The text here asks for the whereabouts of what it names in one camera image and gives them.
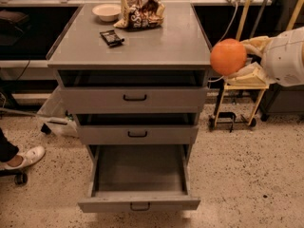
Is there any black snack bar wrapper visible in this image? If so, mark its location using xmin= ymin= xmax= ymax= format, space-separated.
xmin=100 ymin=30 xmax=124 ymax=47

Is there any brown chip bag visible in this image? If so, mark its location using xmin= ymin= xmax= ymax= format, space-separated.
xmin=114 ymin=0 xmax=165 ymax=29

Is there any clear plastic bin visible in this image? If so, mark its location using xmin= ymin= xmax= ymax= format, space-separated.
xmin=37 ymin=87 xmax=78 ymax=138

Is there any orange fruit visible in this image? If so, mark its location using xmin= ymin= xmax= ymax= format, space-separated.
xmin=210 ymin=39 xmax=247 ymax=76

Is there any white sneaker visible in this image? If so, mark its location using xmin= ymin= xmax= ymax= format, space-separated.
xmin=4 ymin=146 xmax=46 ymax=170

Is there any black trouser leg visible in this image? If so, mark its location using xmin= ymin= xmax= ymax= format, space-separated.
xmin=0 ymin=128 xmax=19 ymax=162

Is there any grey drawer cabinet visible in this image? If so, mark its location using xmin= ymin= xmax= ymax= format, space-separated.
xmin=46 ymin=2 xmax=217 ymax=159

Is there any grey top drawer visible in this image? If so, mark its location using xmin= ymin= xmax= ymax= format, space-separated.
xmin=59 ymin=69 xmax=206 ymax=114

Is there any black chair caster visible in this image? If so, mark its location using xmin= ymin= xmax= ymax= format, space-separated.
xmin=0 ymin=170 xmax=28 ymax=185

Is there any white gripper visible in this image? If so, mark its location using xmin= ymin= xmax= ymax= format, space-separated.
xmin=226 ymin=28 xmax=304 ymax=87

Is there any grey middle drawer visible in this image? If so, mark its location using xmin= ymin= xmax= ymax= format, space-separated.
xmin=77 ymin=113 xmax=198 ymax=144

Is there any white bowl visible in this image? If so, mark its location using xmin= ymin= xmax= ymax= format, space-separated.
xmin=92 ymin=4 xmax=121 ymax=22

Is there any grey bottom drawer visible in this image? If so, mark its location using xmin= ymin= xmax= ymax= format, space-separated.
xmin=78 ymin=144 xmax=200 ymax=213

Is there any grey drawer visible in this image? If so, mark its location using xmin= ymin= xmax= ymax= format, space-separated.
xmin=77 ymin=113 xmax=198 ymax=144
xmin=59 ymin=69 xmax=206 ymax=114
xmin=78 ymin=144 xmax=200 ymax=213

